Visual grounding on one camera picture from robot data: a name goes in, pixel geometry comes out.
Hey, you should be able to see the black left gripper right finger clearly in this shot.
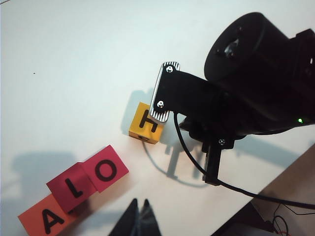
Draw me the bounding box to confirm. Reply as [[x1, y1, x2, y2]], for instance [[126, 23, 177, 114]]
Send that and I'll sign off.
[[139, 198, 162, 236]]

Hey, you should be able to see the orange foam letter block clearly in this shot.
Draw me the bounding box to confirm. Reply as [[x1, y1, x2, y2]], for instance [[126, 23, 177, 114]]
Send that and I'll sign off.
[[17, 194, 74, 236]]

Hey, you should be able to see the thin floor wire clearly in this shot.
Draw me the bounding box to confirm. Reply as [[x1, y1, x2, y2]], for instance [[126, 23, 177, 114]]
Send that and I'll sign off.
[[272, 203, 315, 236]]

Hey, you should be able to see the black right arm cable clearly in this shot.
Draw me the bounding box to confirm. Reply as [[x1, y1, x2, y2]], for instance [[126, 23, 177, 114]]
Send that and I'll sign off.
[[173, 112, 315, 210]]

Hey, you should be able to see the yellow foam letter block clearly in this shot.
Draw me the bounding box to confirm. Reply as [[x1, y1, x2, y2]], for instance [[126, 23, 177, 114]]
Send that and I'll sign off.
[[128, 102, 164, 145]]

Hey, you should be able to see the pink foam block with T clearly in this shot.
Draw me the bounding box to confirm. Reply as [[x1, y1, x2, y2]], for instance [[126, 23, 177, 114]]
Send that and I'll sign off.
[[46, 161, 99, 214]]

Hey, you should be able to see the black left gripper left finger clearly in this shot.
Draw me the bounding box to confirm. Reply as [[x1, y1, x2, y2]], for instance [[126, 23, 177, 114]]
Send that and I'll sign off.
[[108, 198, 140, 236]]

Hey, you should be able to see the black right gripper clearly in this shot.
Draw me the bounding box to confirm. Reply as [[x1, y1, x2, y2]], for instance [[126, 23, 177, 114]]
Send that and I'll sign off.
[[157, 71, 244, 185]]

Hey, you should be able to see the pink foam block with O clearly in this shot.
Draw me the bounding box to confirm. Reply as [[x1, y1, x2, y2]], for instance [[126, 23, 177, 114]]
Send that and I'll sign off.
[[82, 144, 130, 194]]

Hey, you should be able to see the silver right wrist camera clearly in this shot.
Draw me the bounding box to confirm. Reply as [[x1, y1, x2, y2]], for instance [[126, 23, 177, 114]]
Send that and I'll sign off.
[[149, 62, 182, 123]]

